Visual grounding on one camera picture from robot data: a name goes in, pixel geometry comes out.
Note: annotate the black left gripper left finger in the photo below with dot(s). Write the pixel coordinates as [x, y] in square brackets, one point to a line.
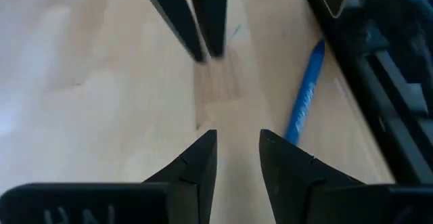
[199, 163]

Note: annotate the black table edge rail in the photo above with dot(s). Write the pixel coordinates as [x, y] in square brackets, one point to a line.
[358, 65]

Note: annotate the blue crayon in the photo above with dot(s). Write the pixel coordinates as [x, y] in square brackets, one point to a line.
[304, 95]

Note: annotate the black under-table frame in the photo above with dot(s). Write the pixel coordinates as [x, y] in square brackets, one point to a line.
[406, 65]

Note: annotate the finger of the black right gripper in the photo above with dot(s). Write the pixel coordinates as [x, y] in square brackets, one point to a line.
[172, 11]
[213, 14]

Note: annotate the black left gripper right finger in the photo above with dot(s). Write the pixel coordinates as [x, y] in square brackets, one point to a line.
[297, 190]

